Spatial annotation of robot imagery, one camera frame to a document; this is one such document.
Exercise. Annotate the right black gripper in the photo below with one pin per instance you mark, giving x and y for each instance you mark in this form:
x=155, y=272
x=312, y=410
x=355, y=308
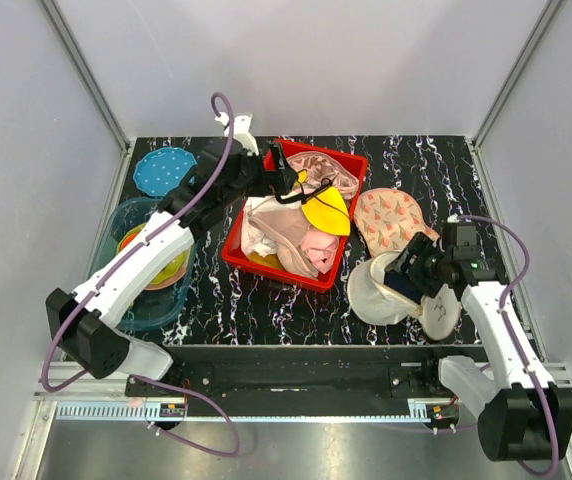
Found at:
x=418, y=246

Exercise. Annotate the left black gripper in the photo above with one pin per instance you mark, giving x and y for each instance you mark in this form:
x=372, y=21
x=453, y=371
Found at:
x=282, y=179

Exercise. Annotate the white mesh laundry bag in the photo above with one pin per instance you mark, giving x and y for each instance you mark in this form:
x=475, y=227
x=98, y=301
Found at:
x=375, y=304

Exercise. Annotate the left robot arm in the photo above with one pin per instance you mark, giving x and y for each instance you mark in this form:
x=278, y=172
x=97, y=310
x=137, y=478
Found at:
x=83, y=323

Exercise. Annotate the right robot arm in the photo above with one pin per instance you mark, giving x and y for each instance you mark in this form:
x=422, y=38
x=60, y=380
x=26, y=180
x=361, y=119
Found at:
x=522, y=415

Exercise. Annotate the beige bra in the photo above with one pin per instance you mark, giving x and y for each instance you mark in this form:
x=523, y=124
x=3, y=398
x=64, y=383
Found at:
x=287, y=229

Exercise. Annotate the light pink bra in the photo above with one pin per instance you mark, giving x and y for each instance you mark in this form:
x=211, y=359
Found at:
x=320, y=249

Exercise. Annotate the floral pink oven mitt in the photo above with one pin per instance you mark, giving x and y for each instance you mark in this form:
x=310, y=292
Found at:
x=388, y=219

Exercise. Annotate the white cloth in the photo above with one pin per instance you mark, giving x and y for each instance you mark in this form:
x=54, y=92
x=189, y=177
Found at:
x=261, y=245

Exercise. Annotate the red plastic bin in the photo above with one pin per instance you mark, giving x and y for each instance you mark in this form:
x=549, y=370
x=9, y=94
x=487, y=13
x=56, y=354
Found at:
x=328, y=212

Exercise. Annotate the blue polka dot plate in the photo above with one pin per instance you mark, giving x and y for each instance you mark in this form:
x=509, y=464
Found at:
x=162, y=170

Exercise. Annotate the pink plate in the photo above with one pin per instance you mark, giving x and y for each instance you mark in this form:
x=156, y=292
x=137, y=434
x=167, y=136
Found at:
x=169, y=281

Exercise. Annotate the orange plastic cup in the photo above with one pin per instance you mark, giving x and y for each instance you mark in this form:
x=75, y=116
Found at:
x=126, y=240

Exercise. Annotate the clear blue plastic container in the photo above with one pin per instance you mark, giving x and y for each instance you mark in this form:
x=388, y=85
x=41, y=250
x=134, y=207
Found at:
x=151, y=309

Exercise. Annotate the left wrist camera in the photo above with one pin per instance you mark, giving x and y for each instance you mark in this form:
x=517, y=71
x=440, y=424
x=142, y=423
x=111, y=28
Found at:
x=241, y=128

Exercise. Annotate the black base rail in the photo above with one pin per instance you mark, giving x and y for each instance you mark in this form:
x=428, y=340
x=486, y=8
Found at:
x=315, y=381

